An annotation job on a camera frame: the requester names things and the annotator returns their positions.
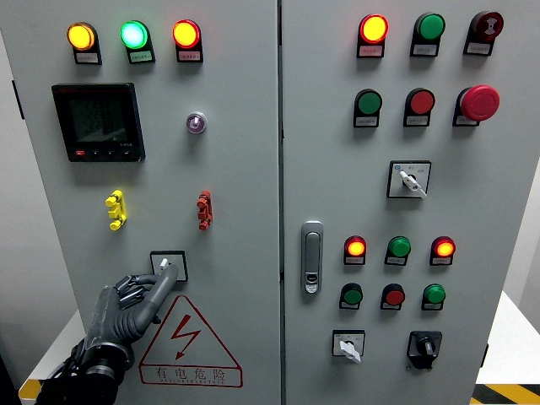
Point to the large green push button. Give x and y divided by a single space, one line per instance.
368 103
430 26

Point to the black display meter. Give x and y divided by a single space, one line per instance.
98 122

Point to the red warning triangle sticker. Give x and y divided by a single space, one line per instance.
190 373

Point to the large yellow lamp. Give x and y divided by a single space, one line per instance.
81 36

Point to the black cabinet hinge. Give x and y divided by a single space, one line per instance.
18 100
484 355

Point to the small green lamp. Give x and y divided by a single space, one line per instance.
398 247

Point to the large lit green lamp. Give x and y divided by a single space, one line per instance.
133 34

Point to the large red stop button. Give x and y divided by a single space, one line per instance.
478 103

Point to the black yellow striped tape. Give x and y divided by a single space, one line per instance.
29 390
506 394

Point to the small red push button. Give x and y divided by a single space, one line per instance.
393 297

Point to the large red-rimmed lit lamp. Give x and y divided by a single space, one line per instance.
373 28
186 34

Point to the small label plate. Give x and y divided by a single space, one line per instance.
370 51
417 120
431 307
365 121
441 261
190 55
88 57
349 306
141 56
354 260
390 307
464 120
424 50
395 261
477 49

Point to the small white lamp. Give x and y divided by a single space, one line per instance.
196 122

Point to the silver door lock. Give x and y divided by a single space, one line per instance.
311 257

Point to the small green push button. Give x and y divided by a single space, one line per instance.
352 296
434 294

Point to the small red lit lamp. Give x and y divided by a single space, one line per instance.
355 247
444 248

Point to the dark red buzzer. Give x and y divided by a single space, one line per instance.
487 25

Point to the large red push button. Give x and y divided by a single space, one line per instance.
420 102

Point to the pale grey cabinet door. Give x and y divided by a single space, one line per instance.
236 190
464 211

